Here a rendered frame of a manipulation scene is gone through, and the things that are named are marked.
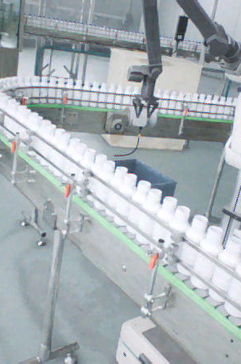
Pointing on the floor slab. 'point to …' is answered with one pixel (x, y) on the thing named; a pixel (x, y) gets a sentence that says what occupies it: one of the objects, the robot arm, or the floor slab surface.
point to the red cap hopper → (76, 53)
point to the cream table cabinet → (188, 76)
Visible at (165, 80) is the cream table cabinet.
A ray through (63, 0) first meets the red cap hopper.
